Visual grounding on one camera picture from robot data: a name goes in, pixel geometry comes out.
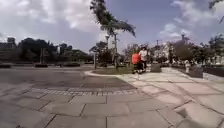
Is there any grass bed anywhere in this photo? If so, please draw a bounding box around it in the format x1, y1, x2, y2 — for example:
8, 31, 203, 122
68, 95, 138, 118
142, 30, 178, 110
92, 67, 135, 76

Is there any tall thin tree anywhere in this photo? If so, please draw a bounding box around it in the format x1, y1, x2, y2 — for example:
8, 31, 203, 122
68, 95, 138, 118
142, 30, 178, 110
89, 0, 137, 70

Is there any person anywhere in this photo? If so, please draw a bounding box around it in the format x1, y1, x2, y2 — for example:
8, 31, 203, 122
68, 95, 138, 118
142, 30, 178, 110
138, 46, 149, 73
131, 52, 143, 75

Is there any pale curved kerb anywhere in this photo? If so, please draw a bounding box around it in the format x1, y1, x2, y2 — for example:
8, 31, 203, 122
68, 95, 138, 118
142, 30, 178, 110
83, 69, 134, 79

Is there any low dark hedge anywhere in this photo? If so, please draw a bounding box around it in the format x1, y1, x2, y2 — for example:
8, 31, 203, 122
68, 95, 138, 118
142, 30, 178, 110
34, 63, 49, 69
62, 62, 82, 68
0, 63, 12, 69

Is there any dark hedge block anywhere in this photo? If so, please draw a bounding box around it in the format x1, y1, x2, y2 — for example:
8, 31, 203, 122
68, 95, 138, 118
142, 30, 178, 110
150, 63, 163, 74

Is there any pale building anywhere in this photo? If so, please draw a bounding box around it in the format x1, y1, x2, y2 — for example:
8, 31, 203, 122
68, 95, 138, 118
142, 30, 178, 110
153, 42, 172, 63

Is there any grey stone slab plaza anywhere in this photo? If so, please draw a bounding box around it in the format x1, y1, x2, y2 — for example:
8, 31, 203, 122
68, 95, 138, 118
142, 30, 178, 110
0, 67, 224, 128

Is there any row of dark trees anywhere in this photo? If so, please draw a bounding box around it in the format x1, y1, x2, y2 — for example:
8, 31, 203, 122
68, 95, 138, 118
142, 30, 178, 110
0, 37, 95, 64

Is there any long dark hedge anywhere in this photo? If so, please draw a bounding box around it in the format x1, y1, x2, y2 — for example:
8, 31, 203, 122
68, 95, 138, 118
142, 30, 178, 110
173, 64, 224, 78

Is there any small sign post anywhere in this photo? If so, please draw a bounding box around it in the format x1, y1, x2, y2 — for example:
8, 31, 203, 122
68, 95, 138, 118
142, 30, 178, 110
91, 49, 98, 70

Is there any short white post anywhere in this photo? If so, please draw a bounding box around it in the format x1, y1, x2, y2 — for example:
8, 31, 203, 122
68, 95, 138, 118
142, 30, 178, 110
184, 60, 191, 75

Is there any low pale wall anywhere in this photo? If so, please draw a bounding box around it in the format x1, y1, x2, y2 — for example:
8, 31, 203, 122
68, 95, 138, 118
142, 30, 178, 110
202, 72, 224, 84

